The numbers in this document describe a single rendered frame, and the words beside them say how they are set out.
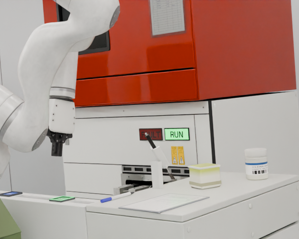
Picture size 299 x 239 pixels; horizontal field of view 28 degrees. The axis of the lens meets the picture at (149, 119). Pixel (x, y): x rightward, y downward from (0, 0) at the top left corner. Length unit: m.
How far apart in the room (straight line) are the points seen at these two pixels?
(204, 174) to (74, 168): 0.99
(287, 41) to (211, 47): 0.58
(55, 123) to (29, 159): 3.58
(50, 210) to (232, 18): 1.03
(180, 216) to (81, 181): 1.22
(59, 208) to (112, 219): 0.22
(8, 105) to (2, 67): 4.02
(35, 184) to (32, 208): 3.46
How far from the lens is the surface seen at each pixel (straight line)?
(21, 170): 5.49
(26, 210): 1.92
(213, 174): 1.81
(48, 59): 1.47
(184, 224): 1.48
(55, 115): 1.79
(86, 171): 2.61
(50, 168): 5.16
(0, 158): 1.66
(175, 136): 2.24
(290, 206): 1.94
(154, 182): 1.87
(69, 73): 1.81
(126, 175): 2.43
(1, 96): 1.57
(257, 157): 1.91
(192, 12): 2.13
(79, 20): 1.42
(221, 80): 2.23
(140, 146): 2.37
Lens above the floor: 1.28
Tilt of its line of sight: 3 degrees down
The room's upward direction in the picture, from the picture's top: 4 degrees counter-clockwise
